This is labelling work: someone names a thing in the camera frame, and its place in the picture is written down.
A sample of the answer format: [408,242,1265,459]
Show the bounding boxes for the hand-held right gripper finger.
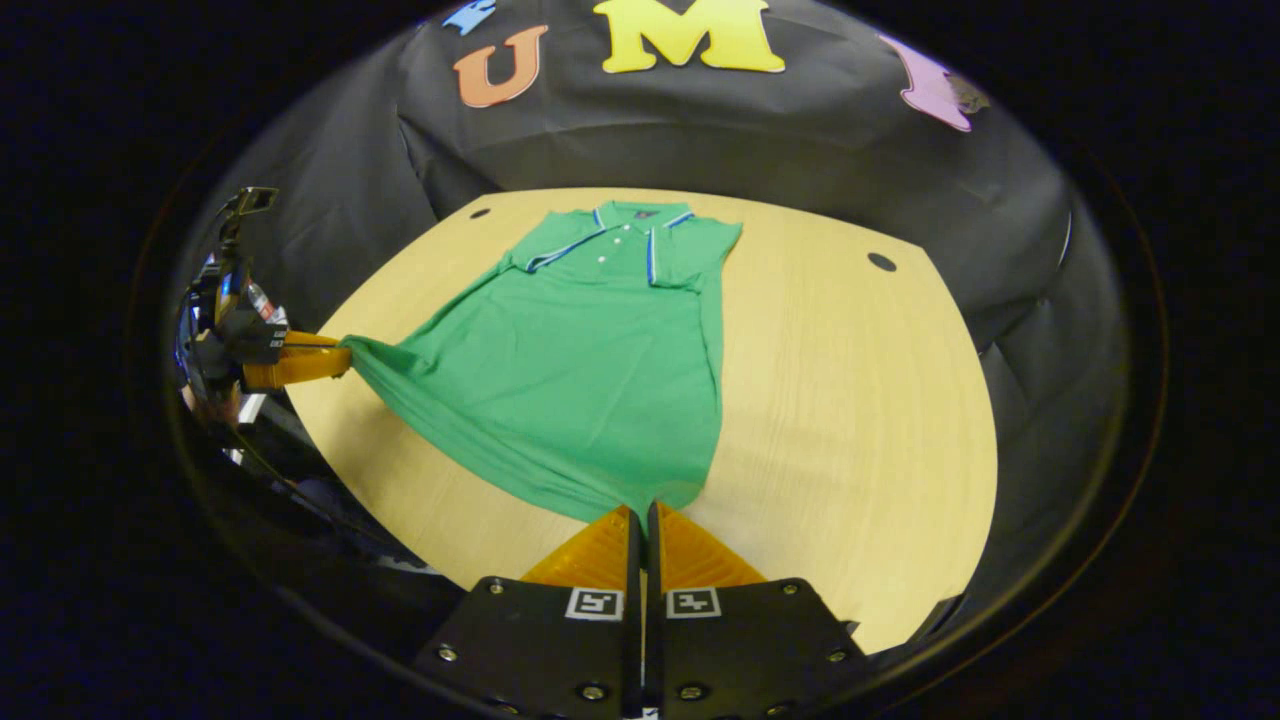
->
[412,503,643,720]
[645,500,861,720]

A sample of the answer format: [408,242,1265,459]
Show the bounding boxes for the green T-shirt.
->
[340,200,744,526]

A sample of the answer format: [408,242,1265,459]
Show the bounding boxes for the black backdrop cloth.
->
[175,0,1131,641]

